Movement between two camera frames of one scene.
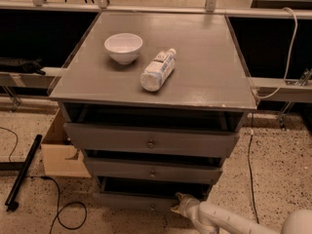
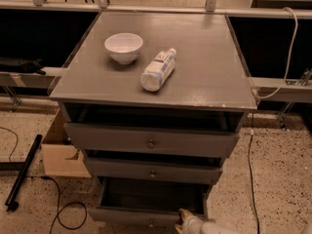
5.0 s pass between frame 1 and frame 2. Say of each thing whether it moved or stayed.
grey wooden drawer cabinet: stayed
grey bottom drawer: moved
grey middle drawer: stayed
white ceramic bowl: stayed
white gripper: moved
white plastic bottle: stayed
